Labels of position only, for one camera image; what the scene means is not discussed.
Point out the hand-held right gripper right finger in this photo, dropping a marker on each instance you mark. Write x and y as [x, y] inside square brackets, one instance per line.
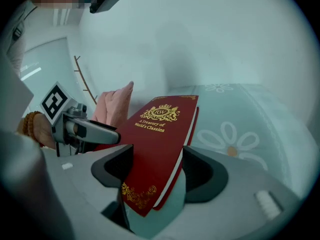
[237, 196]

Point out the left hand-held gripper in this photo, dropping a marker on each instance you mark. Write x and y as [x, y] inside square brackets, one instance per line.
[57, 102]

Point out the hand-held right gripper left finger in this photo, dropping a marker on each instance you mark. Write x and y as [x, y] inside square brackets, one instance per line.
[82, 184]

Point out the pink cushioned chair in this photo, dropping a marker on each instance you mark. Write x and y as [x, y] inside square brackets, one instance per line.
[117, 104]

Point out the red hardcover book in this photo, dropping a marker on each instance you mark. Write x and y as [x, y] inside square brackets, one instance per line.
[155, 146]

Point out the person's left forearm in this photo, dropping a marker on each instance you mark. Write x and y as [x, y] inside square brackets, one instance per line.
[20, 126]

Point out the person's left hand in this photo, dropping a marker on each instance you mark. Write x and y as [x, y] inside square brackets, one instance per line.
[43, 131]

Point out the wooden coat rack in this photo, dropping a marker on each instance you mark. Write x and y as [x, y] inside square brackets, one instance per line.
[86, 81]

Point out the light blue cloth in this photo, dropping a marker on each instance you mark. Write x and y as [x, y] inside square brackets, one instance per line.
[250, 114]

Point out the person's grey printed t-shirt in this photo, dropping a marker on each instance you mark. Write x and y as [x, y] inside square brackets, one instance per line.
[17, 41]

